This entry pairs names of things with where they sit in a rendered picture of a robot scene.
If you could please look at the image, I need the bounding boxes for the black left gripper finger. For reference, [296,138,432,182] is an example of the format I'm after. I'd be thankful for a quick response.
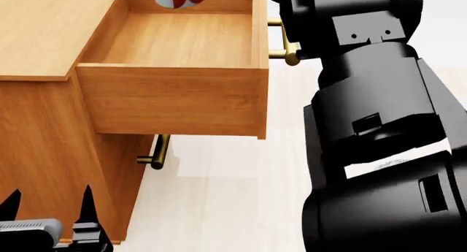
[0,188,22,222]
[77,183,100,225]

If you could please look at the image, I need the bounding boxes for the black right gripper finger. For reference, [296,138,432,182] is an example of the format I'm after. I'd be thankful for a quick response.
[269,0,297,44]

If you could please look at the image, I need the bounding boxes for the brass drawer handle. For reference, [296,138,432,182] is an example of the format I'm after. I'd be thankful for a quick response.
[136,134,171,171]
[267,18,302,67]

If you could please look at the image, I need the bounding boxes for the wooden drawer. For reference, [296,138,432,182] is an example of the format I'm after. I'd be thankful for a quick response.
[75,0,270,140]

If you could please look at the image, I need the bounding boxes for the wooden cabinet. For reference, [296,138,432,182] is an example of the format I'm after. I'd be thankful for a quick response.
[0,0,172,246]

